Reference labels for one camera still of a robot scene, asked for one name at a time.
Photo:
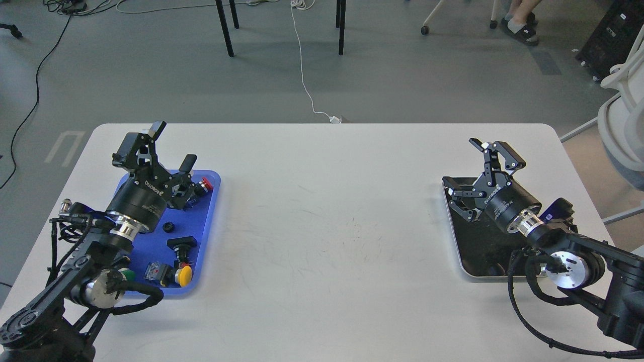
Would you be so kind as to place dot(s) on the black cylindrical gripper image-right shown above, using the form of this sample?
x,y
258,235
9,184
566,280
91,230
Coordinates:
x,y
499,196

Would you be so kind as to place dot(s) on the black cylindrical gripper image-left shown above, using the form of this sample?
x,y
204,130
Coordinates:
x,y
150,188

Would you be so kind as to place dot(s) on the small black gear in tray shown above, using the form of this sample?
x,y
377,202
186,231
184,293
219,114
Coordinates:
x,y
168,227

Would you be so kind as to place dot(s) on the blue plastic tray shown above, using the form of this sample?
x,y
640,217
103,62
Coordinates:
x,y
196,222

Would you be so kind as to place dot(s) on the silver metal tray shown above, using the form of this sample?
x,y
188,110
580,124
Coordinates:
x,y
483,248

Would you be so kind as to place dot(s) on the white office chair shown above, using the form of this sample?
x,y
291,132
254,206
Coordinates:
x,y
619,120

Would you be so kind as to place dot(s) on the person foot in sandal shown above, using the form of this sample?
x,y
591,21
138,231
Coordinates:
x,y
520,22

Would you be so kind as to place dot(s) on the black table leg left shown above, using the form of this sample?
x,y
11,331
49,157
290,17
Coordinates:
x,y
224,25

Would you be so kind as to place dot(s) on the black table leg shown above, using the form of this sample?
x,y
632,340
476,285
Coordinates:
x,y
224,25
341,8

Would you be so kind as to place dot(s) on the black equipment case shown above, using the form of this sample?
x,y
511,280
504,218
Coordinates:
x,y
611,41

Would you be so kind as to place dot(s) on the black table leg right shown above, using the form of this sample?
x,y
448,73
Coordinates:
x,y
341,8

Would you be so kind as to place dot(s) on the blue grey switch block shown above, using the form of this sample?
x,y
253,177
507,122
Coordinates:
x,y
190,202

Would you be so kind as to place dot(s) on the red push button switch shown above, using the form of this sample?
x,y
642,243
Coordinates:
x,y
203,187

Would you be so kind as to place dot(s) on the black selector switch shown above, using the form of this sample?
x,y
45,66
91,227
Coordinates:
x,y
181,247

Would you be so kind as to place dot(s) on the yellow push button switch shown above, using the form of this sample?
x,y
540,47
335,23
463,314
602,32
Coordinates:
x,y
181,275

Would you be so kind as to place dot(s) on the green push button switch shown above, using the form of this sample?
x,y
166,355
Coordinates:
x,y
128,274

